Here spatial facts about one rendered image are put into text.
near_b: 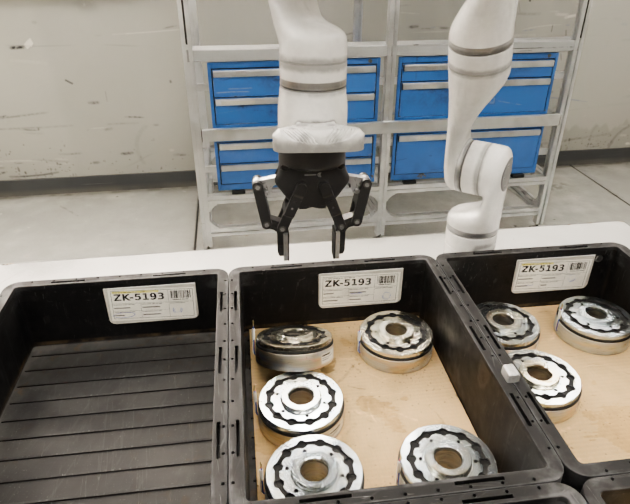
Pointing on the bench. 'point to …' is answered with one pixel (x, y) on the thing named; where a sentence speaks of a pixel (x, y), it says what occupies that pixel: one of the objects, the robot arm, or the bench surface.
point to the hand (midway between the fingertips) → (310, 246)
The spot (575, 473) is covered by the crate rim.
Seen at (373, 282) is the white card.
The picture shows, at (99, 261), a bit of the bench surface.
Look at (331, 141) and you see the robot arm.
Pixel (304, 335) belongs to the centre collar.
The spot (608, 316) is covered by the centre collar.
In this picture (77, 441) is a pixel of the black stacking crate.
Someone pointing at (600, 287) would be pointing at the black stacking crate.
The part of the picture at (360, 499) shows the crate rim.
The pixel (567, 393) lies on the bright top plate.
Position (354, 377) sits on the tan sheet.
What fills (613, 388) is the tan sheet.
